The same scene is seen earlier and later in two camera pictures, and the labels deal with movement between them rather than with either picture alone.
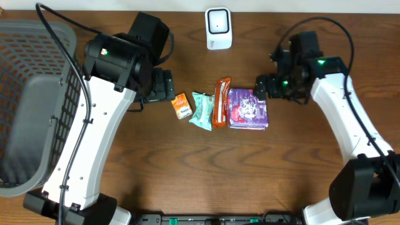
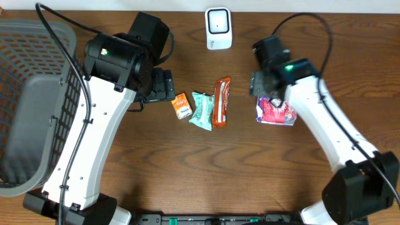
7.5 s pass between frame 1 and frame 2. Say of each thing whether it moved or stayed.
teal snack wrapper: stayed
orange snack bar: stayed
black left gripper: stayed
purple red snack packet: moved
